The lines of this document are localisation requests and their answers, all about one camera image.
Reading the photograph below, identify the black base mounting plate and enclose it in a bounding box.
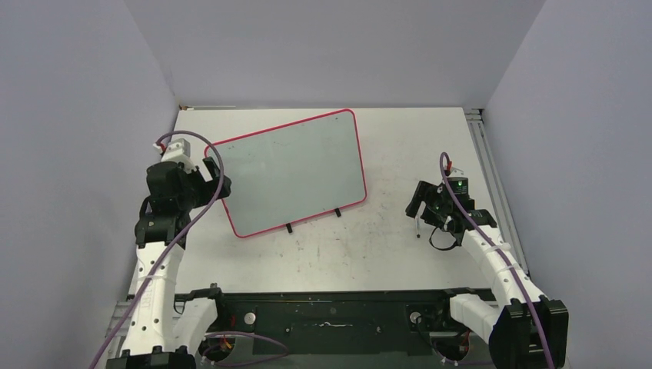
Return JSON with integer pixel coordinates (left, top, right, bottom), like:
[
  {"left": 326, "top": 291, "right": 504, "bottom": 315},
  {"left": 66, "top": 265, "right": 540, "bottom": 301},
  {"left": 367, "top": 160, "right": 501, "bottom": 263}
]
[{"left": 208, "top": 289, "right": 467, "bottom": 356}]

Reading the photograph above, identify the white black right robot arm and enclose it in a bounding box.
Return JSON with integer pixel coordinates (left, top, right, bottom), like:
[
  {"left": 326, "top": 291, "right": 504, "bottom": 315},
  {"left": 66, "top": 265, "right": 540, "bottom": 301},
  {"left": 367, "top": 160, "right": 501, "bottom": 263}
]
[{"left": 405, "top": 177, "right": 569, "bottom": 368}]

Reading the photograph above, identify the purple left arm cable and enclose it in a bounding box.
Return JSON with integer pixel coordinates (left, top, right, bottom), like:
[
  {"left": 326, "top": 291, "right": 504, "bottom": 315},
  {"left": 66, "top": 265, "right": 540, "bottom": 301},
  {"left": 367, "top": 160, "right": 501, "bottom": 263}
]
[{"left": 87, "top": 130, "right": 289, "bottom": 369}]

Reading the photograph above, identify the aluminium rail right side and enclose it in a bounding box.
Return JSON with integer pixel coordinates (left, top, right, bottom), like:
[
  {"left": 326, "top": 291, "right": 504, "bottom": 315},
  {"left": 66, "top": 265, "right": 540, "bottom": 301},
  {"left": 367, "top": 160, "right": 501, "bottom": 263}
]
[{"left": 464, "top": 108, "right": 530, "bottom": 276}]

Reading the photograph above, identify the aluminium front rail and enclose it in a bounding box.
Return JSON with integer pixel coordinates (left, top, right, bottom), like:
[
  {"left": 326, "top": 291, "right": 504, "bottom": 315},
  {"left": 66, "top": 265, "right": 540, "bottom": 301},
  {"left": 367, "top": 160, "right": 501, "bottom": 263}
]
[{"left": 106, "top": 300, "right": 133, "bottom": 357}]

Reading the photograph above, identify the pink framed whiteboard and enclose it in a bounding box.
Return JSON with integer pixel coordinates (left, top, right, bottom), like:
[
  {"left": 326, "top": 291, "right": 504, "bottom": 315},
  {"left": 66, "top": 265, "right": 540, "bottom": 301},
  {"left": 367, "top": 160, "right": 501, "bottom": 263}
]
[{"left": 205, "top": 108, "right": 368, "bottom": 238}]

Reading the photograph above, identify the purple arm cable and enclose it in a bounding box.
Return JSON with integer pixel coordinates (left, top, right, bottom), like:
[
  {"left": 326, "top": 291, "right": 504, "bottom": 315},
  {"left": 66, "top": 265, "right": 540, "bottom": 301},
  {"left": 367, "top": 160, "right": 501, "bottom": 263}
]
[
  {"left": 87, "top": 130, "right": 289, "bottom": 369},
  {"left": 438, "top": 151, "right": 556, "bottom": 369}
]

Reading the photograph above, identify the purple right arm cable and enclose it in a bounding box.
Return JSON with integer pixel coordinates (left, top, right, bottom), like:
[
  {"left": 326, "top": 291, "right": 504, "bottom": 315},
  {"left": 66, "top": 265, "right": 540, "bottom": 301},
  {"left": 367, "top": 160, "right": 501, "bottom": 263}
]
[{"left": 438, "top": 151, "right": 556, "bottom": 369}]

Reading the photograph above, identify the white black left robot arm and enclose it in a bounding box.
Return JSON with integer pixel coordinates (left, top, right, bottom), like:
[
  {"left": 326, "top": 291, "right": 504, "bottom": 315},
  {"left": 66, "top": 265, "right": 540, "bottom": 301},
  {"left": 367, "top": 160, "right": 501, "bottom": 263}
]
[{"left": 105, "top": 158, "right": 231, "bottom": 368}]

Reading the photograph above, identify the white whiteboard marker black cap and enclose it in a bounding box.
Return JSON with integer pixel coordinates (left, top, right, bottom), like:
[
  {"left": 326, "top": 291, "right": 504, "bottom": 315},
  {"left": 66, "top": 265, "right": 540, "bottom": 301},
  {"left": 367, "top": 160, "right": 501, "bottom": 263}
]
[{"left": 414, "top": 214, "right": 421, "bottom": 239}]

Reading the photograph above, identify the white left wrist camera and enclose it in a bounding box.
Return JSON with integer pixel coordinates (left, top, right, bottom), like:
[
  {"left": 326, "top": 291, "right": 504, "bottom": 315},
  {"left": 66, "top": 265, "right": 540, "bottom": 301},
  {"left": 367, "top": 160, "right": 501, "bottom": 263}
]
[{"left": 153, "top": 138, "right": 197, "bottom": 173}]

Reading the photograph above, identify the aluminium rail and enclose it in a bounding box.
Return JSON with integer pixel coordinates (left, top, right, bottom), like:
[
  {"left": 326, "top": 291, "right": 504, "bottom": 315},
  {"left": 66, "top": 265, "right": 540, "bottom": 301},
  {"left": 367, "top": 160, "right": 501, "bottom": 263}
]
[
  {"left": 464, "top": 108, "right": 530, "bottom": 276},
  {"left": 106, "top": 300, "right": 133, "bottom": 357}
]

